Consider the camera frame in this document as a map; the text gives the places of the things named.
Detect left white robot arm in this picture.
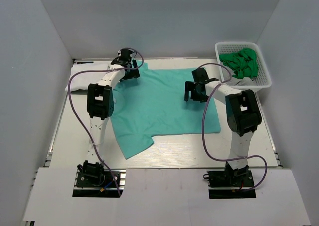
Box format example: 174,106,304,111
86,60,140,164

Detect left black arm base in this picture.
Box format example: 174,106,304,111
75,161,121,189

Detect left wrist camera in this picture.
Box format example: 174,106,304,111
111,48,133,67

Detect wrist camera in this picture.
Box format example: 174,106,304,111
191,68,218,84
111,48,133,67

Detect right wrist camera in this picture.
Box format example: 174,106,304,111
191,68,218,84

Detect white plastic basket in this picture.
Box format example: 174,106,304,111
215,42,272,92

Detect green t-shirt in basket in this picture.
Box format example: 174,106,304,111
219,48,259,79

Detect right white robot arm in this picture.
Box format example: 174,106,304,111
184,80,262,186

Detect teal t-shirt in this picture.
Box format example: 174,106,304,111
109,59,222,160

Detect white t-shirt in basket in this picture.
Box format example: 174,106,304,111
231,77,256,86

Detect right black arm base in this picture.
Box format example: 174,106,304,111
203,163,254,188

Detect folded white t-shirt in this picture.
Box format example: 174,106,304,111
70,61,109,92

